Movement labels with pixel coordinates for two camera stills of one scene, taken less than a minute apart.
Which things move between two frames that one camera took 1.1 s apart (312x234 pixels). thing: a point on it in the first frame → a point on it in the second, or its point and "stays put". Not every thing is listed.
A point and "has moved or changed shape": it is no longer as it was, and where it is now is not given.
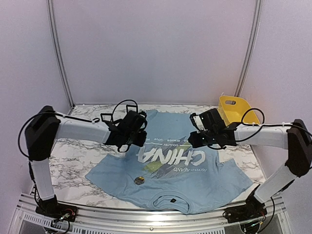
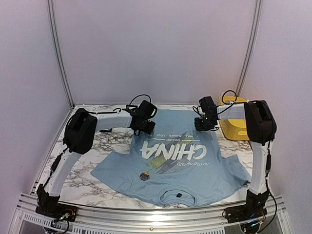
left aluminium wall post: x=59 y=56 stays put
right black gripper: x=195 y=142 → x=199 y=128
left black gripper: x=140 y=142 → x=148 y=129
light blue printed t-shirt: x=176 y=177 has moved or changed shape
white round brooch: x=139 y=180 → x=145 y=176
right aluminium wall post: x=258 y=11 stays put
